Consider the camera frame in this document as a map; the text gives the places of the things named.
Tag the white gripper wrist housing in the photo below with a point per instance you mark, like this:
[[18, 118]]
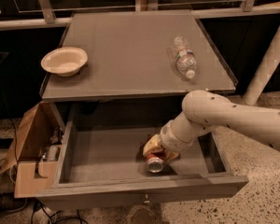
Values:
[[169, 143]]

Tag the red coke can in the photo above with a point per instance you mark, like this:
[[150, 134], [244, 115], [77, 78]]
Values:
[[154, 164]]

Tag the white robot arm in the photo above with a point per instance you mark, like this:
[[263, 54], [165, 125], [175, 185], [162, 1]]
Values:
[[203, 110]]

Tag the metal drawer knob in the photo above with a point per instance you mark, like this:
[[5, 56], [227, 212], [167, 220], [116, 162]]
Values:
[[146, 199]]

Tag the open grey top drawer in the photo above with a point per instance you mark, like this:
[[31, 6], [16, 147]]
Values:
[[101, 162]]

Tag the clear plastic water bottle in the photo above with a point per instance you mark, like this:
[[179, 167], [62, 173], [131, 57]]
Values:
[[185, 60]]

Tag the grey wooden cabinet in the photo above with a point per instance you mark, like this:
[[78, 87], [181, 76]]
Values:
[[131, 69]]

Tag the open cardboard box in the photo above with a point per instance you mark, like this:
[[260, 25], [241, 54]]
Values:
[[32, 137]]

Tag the white paper bowl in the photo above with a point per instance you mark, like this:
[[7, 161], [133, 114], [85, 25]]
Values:
[[64, 62]]

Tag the metal window railing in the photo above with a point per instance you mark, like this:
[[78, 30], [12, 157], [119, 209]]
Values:
[[30, 14]]

